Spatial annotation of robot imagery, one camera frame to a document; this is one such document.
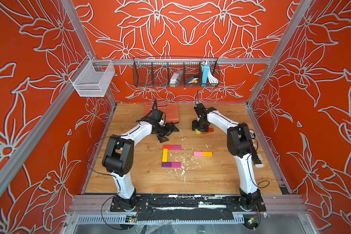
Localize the grey packet in basket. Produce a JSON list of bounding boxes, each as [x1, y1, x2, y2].
[[169, 71, 183, 88]]

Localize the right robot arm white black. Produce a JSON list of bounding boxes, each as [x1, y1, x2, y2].
[[192, 104, 262, 211]]

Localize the long yellow block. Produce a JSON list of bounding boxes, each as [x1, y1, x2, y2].
[[162, 149, 168, 162]]

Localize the purple small block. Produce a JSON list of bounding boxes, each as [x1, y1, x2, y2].
[[161, 162, 172, 168]]

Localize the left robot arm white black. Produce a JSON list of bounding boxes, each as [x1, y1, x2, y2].
[[102, 121, 179, 211]]

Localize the orange plastic tool case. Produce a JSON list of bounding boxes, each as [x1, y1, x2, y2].
[[144, 103, 180, 123]]

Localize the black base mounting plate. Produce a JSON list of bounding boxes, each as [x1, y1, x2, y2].
[[109, 194, 266, 223]]

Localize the orange long block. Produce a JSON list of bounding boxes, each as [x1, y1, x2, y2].
[[202, 151, 213, 157]]

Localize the clear plastic wall bin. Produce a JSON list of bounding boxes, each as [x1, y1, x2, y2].
[[70, 60, 116, 98]]

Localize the small red block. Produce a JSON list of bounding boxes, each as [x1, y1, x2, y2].
[[163, 145, 173, 150]]

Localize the black item in basket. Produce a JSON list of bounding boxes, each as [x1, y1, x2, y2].
[[185, 76, 199, 84]]

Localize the black wire wall basket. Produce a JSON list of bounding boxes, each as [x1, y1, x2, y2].
[[133, 56, 220, 88]]

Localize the magenta long block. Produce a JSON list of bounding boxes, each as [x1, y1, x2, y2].
[[171, 162, 182, 168]]

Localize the small magenta block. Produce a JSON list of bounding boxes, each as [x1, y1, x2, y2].
[[172, 145, 182, 150]]

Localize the white cables in basket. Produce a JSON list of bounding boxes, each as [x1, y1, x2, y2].
[[208, 68, 219, 87]]

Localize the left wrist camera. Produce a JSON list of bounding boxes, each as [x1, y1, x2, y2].
[[149, 109, 166, 123]]

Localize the pink long block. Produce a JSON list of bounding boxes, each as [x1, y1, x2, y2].
[[194, 151, 203, 157]]

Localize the black remote-like tool strip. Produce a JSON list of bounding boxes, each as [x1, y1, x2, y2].
[[249, 129, 264, 168]]

